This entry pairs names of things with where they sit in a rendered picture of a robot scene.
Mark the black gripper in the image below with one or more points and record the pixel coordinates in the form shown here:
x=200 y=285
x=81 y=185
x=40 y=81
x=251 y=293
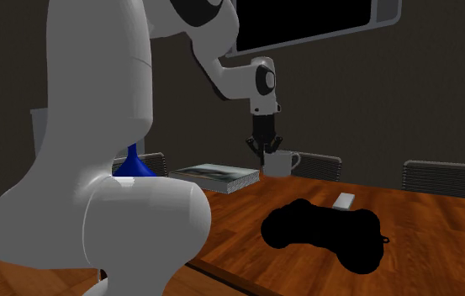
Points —
x=263 y=128

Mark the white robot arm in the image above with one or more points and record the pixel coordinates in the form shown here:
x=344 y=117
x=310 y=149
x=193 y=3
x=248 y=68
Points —
x=92 y=123

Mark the white mug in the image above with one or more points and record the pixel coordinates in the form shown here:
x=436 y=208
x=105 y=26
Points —
x=278 y=163

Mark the thick grey book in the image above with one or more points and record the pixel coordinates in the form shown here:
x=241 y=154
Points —
x=219 y=176

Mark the grey slatted chair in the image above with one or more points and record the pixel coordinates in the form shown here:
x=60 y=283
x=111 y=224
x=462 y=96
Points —
x=156 y=163
x=320 y=166
x=447 y=178

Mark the small white flat box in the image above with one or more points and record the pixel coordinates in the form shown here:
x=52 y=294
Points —
x=344 y=201

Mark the black game controller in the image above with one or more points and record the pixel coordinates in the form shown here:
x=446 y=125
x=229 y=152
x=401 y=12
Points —
x=326 y=233

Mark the blue vase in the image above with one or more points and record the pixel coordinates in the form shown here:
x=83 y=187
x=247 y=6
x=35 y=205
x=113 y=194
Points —
x=133 y=166

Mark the wall television with grey frame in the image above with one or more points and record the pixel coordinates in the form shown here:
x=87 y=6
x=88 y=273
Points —
x=310 y=18

